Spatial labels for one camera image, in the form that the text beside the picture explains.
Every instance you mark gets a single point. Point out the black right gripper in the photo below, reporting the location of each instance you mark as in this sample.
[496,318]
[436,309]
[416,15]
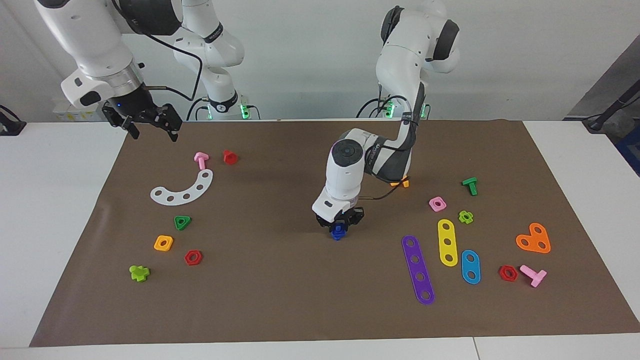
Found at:
[140,107]

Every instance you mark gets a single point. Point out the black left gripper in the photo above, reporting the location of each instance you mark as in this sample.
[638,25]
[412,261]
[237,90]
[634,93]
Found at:
[345,216]

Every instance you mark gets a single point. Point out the blue square nut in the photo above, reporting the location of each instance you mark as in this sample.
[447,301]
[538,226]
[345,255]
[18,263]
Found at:
[339,231]

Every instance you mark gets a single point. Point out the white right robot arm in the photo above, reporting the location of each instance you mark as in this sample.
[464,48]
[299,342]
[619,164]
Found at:
[85,40]

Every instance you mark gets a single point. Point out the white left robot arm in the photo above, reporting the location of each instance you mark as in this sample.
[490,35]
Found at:
[345,180]

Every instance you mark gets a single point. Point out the pink plastic bolt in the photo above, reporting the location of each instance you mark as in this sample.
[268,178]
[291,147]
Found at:
[536,276]
[201,160]

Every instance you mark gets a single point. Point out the white curved perforated plate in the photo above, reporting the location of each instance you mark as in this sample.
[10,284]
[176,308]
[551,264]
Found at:
[193,192]

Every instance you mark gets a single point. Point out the orange plastic bolt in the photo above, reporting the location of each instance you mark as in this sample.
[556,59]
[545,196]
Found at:
[404,184]

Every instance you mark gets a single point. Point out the red plastic bolt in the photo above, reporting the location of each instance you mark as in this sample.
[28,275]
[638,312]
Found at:
[229,157]

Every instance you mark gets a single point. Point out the brown table mat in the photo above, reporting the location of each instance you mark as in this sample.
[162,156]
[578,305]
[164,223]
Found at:
[300,300]

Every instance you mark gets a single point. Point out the white box with yellow labels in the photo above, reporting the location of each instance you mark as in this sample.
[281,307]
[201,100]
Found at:
[70,116]

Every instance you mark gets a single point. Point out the purple four-hole plate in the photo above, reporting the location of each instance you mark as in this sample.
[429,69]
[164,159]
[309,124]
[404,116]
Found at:
[418,268]

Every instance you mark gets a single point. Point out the pink square nut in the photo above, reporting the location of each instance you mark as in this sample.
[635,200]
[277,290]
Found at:
[432,206]

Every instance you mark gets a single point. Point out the green triangle nut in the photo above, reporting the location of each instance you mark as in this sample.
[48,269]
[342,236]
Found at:
[178,226]

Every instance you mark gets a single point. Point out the yellow three-hole plate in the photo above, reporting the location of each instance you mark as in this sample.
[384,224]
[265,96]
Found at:
[447,234]

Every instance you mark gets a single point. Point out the orange square nut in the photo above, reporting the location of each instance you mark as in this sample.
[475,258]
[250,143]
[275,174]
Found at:
[157,246]

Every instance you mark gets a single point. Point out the lime cross nut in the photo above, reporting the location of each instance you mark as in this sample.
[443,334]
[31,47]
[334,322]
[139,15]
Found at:
[461,216]

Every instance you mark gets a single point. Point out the red hexagon nut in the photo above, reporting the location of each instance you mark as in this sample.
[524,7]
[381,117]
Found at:
[501,273]
[187,258]

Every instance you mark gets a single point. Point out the green plastic bolt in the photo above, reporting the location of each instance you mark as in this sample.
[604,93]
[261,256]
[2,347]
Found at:
[471,185]

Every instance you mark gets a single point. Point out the blue two-hole plate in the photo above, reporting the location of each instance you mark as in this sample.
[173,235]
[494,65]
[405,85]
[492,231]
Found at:
[470,266]

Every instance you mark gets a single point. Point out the lime cross-head bolt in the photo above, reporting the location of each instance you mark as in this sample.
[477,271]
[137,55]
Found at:
[139,274]

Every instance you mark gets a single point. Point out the orange heart-shaped plate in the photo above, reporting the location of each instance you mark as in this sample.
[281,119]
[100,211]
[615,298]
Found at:
[534,240]

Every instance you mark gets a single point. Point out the black stand pole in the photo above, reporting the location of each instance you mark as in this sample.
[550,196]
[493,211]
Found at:
[597,122]

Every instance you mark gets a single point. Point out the blue crate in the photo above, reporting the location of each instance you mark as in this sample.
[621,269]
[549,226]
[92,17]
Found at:
[631,150]

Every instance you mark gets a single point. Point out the black clamp mount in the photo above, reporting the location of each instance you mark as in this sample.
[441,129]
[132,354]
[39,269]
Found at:
[10,127]

